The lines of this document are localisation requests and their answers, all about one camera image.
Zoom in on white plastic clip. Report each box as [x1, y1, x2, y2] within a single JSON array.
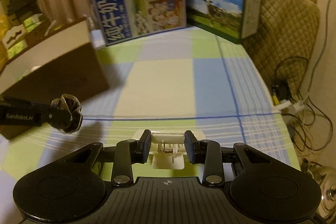
[[132, 129, 207, 170]]

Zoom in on brown cardboard storage box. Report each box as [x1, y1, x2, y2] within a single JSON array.
[[1, 19, 109, 140]]

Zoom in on cardboard box with tissues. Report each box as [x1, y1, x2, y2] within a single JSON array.
[[1, 13, 51, 60]]

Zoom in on white power strip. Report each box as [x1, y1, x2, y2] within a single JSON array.
[[275, 100, 305, 114]]

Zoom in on black folded rack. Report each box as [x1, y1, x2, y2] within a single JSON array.
[[1, 0, 41, 27]]

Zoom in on steel pot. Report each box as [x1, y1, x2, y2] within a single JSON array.
[[301, 158, 336, 223]]

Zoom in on quilted beige chair back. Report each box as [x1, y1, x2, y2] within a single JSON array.
[[242, 0, 320, 96]]

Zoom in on blue milk carton box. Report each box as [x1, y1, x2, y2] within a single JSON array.
[[91, 0, 187, 46]]

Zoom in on cow picture milk box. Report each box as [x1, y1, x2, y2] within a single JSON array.
[[186, 0, 262, 44]]

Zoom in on tangled black cables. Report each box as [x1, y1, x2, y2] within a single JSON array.
[[271, 0, 336, 159]]

